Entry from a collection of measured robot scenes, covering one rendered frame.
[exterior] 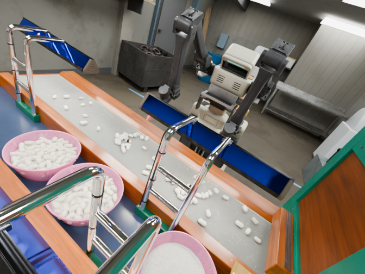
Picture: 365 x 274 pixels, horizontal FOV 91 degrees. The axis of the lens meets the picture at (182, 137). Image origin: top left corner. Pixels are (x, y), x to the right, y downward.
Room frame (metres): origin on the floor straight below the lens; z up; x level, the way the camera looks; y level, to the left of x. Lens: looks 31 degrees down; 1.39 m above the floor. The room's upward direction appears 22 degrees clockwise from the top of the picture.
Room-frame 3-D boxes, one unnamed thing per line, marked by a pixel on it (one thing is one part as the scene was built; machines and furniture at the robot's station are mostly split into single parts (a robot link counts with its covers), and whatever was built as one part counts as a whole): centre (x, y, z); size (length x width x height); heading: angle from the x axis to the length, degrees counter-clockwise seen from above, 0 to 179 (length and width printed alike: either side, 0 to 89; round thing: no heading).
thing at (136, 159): (0.80, 0.30, 0.73); 1.81 x 0.30 x 0.02; 70
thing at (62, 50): (0.93, 0.82, 1.08); 0.62 x 0.08 x 0.07; 70
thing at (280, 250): (0.49, -0.52, 0.83); 0.30 x 0.06 x 0.07; 160
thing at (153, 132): (0.99, 0.23, 0.67); 1.81 x 0.12 x 0.19; 70
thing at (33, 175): (0.52, 0.53, 0.72); 0.27 x 0.27 x 0.10
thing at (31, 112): (0.85, 0.85, 0.90); 0.20 x 0.19 x 0.45; 70
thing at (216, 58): (6.72, -0.14, 0.44); 1.20 x 0.74 x 0.89; 163
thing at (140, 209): (0.52, -0.05, 0.90); 0.20 x 0.19 x 0.45; 70
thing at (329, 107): (5.19, -2.77, 0.46); 1.86 x 0.68 x 0.92; 73
